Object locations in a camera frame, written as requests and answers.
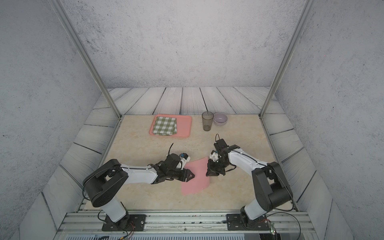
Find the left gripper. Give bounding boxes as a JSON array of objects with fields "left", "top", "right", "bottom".
[{"left": 166, "top": 168, "right": 197, "bottom": 182}]

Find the pink square paper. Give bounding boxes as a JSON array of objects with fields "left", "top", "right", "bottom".
[{"left": 181, "top": 157, "right": 210, "bottom": 196}]

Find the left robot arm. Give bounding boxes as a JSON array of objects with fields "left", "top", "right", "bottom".
[{"left": 83, "top": 153, "right": 195, "bottom": 223}]

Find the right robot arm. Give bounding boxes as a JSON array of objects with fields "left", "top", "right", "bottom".
[{"left": 206, "top": 139, "right": 293, "bottom": 228}]

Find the pink plastic tray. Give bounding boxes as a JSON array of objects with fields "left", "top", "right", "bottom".
[{"left": 149, "top": 114, "right": 192, "bottom": 138}]

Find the small lavender bowl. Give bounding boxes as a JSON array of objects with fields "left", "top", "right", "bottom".
[{"left": 213, "top": 113, "right": 228, "bottom": 126}]

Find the green checkered cloth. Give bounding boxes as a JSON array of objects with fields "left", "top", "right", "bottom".
[{"left": 152, "top": 116, "right": 177, "bottom": 136}]

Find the translucent grey plastic cup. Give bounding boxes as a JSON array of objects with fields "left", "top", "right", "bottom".
[{"left": 202, "top": 111, "right": 214, "bottom": 132}]

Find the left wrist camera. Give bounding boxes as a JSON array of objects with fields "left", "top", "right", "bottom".
[{"left": 178, "top": 153, "right": 191, "bottom": 170}]

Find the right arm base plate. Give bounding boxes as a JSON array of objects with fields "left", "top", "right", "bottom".
[{"left": 226, "top": 213, "right": 271, "bottom": 231}]

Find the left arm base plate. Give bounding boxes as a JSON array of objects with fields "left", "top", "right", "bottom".
[{"left": 102, "top": 215, "right": 147, "bottom": 233}]

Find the aluminium front rail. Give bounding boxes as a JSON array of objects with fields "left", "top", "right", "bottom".
[{"left": 56, "top": 210, "right": 318, "bottom": 240}]

